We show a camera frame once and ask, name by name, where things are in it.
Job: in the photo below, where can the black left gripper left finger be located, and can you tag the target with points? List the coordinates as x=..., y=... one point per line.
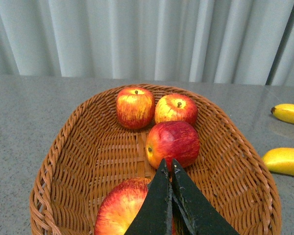
x=155, y=215

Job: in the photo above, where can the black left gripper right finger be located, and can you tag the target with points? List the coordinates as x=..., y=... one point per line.
x=193, y=214

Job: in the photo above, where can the red yellow apple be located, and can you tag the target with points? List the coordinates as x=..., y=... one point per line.
x=120, y=207
x=176, y=107
x=135, y=107

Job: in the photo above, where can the dark red apple middle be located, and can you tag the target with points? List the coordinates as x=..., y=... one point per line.
x=172, y=140

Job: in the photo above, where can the brown wicker basket for apples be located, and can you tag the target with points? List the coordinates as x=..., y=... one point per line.
x=93, y=153

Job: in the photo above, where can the yellow fruit at edge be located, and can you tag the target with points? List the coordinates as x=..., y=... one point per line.
x=280, y=160

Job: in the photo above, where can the yellow banana on table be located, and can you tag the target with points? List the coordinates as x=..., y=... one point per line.
x=284, y=112

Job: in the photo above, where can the grey pleated curtain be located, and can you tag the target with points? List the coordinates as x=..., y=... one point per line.
x=215, y=41

